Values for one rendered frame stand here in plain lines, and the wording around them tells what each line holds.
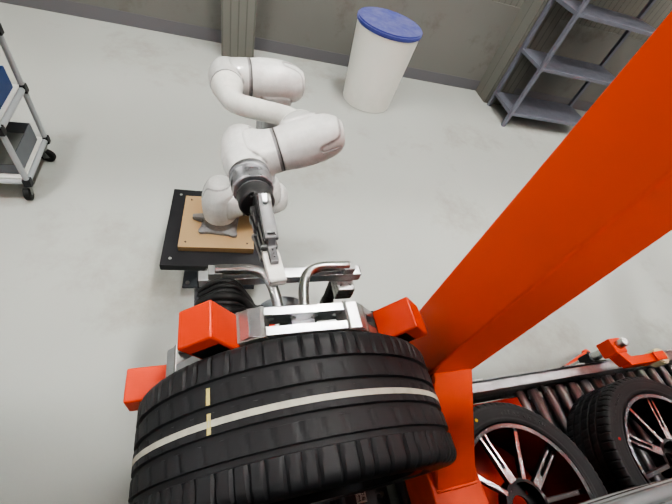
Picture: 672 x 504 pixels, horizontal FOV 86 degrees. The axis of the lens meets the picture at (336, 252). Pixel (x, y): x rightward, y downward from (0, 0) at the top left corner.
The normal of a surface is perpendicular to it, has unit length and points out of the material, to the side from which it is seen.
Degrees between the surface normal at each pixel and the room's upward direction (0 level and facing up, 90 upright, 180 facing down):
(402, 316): 45
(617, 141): 90
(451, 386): 36
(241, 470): 24
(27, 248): 0
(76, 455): 0
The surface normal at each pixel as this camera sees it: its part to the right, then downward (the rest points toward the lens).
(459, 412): 0.31, -0.03
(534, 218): -0.95, 0.02
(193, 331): -0.35, -0.49
